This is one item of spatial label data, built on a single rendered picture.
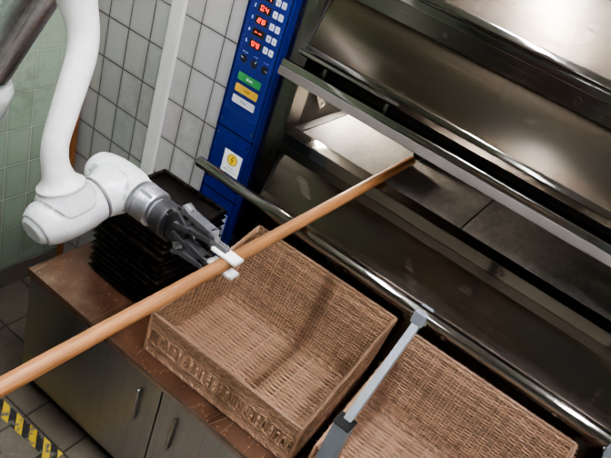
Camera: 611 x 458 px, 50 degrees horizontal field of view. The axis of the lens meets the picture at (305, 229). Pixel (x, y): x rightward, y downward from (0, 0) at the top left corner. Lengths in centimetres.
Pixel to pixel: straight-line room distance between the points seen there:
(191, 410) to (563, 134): 122
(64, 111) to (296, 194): 90
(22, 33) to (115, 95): 94
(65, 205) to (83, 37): 34
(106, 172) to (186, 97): 82
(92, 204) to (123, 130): 112
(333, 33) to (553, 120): 64
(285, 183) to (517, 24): 86
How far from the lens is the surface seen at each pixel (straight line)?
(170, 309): 199
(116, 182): 150
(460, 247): 186
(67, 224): 143
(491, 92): 174
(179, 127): 234
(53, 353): 114
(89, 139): 272
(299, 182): 207
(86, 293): 218
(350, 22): 188
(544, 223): 161
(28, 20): 163
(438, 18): 175
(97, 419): 233
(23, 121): 260
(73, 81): 141
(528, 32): 167
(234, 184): 172
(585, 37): 165
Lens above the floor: 205
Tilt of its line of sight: 33 degrees down
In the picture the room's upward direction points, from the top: 21 degrees clockwise
